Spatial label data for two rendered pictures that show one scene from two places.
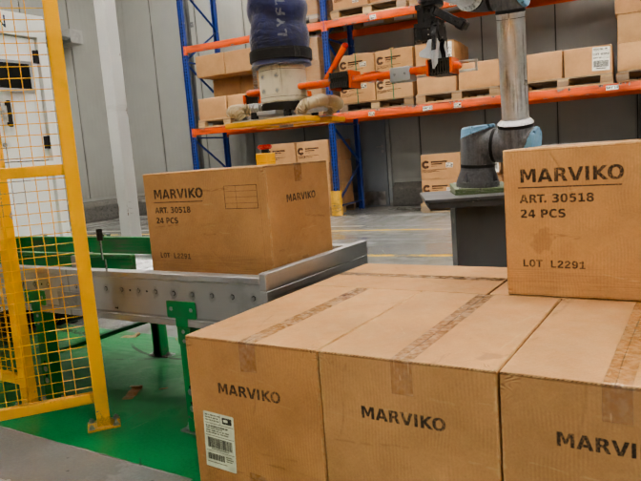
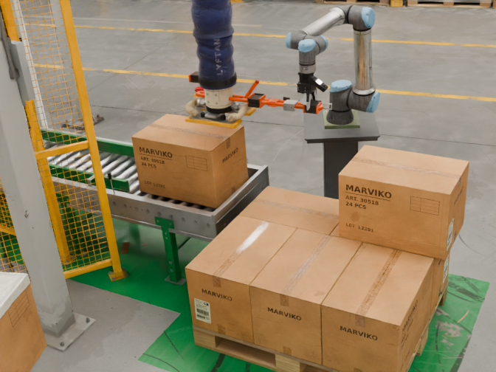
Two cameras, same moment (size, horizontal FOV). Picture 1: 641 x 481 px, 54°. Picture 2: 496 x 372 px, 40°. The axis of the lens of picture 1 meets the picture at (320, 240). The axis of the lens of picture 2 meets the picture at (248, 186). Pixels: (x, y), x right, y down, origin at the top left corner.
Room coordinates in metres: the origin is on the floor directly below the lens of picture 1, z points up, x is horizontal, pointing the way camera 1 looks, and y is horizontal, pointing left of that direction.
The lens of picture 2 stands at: (-1.49, 0.07, 2.64)
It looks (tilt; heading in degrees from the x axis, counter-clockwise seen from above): 28 degrees down; 358
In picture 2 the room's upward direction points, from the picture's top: 5 degrees counter-clockwise
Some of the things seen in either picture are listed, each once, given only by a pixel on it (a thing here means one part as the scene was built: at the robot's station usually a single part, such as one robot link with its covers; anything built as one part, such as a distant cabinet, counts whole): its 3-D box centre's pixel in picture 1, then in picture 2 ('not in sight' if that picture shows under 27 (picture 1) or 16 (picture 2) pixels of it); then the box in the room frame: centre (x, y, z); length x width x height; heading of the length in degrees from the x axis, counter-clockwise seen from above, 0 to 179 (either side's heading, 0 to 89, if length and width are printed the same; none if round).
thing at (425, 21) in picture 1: (430, 22); (306, 82); (2.06, -0.40, 1.36); 0.09 x 0.08 x 0.12; 59
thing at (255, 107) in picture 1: (284, 107); (220, 105); (2.34, 0.09, 1.15); 0.34 x 0.25 x 0.06; 60
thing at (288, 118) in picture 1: (271, 117); (212, 118); (2.26, 0.14, 1.11); 0.34 x 0.10 x 0.05; 60
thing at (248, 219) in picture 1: (238, 218); (191, 159); (2.48, 0.31, 0.75); 0.60 x 0.40 x 0.40; 57
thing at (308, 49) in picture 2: not in sight; (307, 52); (2.06, -0.41, 1.52); 0.10 x 0.09 x 0.12; 143
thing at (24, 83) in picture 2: not in sight; (12, 69); (1.90, 1.13, 1.62); 0.20 x 0.05 x 0.30; 58
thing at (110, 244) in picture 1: (101, 242); (84, 139); (3.32, 1.16, 0.60); 1.60 x 0.10 x 0.09; 58
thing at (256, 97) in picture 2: (344, 80); (257, 100); (2.21, -0.12, 1.22); 0.10 x 0.08 x 0.06; 150
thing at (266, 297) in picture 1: (321, 290); (243, 207); (2.28, 0.01, 0.47); 0.70 x 0.03 x 0.15; 148
